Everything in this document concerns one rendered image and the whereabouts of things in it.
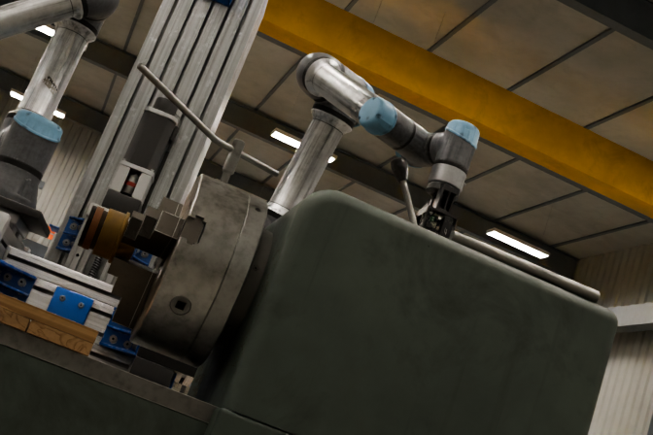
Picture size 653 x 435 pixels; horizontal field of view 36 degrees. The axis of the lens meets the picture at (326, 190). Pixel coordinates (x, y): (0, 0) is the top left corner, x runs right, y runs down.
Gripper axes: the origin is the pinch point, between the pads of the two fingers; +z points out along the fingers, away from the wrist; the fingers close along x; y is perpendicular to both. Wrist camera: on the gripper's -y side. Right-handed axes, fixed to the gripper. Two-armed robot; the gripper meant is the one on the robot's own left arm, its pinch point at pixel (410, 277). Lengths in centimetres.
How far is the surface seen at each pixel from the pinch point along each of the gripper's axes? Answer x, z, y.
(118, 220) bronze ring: -60, 18, 26
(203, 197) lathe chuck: -49, 10, 35
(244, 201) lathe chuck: -42, 7, 33
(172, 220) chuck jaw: -52, 16, 36
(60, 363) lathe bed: -59, 43, 39
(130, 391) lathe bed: -48, 44, 39
